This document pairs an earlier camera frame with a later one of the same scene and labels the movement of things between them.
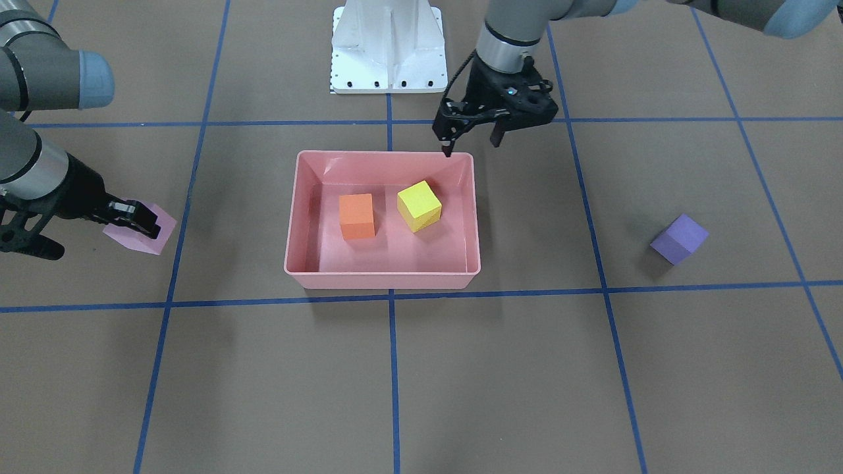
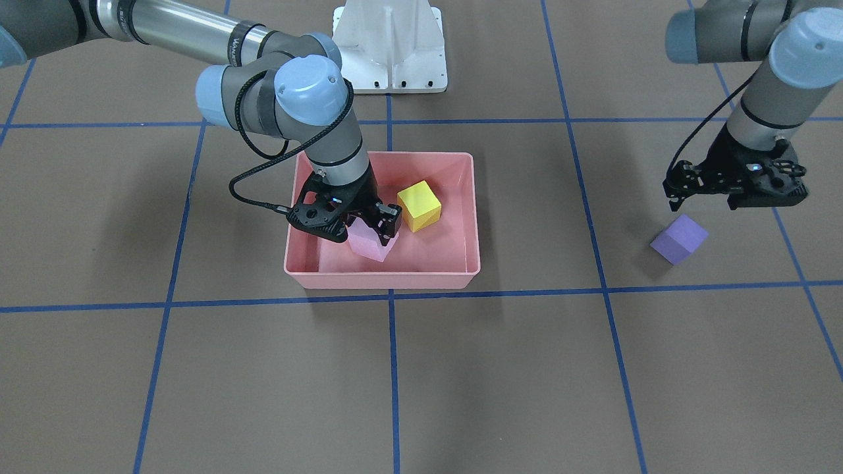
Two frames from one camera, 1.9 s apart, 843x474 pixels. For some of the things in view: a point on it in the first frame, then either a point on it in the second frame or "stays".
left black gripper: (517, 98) → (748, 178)
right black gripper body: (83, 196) → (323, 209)
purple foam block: (680, 239) stays
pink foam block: (164, 220) → (364, 240)
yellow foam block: (419, 206) stays
